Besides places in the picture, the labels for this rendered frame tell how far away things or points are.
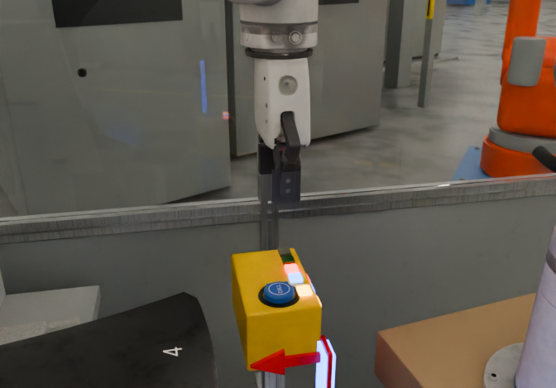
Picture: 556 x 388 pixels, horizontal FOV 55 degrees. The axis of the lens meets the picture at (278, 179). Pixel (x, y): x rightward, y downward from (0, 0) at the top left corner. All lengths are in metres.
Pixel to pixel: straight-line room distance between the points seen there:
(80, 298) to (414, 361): 0.68
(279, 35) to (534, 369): 0.46
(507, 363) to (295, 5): 0.51
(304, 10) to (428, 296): 0.99
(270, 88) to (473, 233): 0.92
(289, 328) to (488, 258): 0.83
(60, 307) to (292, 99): 0.73
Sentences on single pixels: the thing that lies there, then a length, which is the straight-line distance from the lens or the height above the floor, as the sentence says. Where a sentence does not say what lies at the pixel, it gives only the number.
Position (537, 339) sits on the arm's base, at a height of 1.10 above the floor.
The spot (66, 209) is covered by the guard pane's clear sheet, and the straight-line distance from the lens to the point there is 1.18.
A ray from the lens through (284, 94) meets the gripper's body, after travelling 0.57.
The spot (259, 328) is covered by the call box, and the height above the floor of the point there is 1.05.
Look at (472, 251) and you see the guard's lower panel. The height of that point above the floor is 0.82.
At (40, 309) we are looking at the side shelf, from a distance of 1.16.
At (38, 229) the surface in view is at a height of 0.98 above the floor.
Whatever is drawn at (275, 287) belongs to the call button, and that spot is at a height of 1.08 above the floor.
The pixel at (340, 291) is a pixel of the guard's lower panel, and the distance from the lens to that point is 1.33.
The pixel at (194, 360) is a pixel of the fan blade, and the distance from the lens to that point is 0.47.
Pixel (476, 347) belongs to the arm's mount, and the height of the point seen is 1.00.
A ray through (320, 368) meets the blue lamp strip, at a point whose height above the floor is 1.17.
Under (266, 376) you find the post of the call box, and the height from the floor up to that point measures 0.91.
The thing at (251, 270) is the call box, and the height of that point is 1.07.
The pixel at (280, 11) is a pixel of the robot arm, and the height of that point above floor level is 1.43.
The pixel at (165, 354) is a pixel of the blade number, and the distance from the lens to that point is 0.48.
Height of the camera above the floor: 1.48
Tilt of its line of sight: 22 degrees down
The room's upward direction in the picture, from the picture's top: straight up
